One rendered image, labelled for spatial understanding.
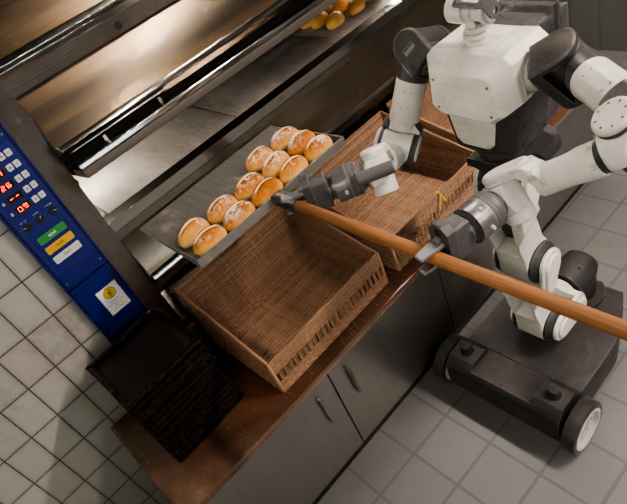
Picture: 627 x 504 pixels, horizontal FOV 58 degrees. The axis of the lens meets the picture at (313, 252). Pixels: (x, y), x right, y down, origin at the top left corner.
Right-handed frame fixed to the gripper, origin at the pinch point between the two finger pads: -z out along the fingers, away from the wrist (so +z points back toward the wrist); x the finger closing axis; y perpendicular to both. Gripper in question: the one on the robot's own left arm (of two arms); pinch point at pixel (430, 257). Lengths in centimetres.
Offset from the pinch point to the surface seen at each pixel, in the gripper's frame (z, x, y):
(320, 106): 46, 19, 115
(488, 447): 13, 121, 19
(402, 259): 29, 60, 61
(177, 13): 9, -38, 111
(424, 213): 45, 51, 64
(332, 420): -26, 83, 46
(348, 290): 3, 51, 58
